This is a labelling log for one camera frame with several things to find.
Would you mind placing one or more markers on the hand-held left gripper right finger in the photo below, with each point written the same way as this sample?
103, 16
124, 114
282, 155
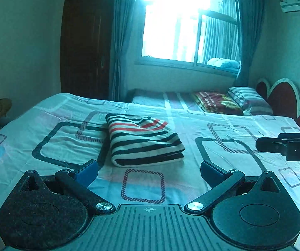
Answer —
212, 172

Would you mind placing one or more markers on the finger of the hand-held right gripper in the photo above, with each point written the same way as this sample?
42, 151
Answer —
296, 135
270, 144

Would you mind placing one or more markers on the low bed with striped sheet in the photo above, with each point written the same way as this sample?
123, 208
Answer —
152, 98

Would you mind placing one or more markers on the striped knit sweater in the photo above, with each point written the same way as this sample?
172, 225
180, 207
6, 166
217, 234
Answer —
144, 138

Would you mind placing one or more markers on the red heart-shaped headboard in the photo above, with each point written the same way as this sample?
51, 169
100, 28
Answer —
283, 99

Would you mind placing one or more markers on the sheer white curtain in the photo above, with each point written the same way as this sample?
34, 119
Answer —
219, 34

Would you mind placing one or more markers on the bed with patterned sheet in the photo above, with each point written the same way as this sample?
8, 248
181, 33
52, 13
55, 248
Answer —
61, 125

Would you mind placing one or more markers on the blue curtain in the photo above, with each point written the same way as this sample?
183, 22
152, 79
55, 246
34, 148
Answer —
121, 44
249, 31

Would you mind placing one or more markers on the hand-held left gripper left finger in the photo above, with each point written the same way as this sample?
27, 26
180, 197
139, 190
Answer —
87, 174

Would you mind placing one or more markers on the red printed blanket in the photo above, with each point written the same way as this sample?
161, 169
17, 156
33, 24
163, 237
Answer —
215, 102

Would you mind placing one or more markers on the striped pillow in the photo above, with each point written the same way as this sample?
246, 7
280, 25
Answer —
251, 100

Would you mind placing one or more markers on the dark wooden wardrobe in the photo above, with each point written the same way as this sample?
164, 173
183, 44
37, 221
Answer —
87, 39

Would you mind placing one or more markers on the folded light towel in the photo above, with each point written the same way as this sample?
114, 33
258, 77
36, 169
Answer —
223, 63

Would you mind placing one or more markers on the window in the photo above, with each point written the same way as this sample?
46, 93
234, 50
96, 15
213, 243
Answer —
170, 26

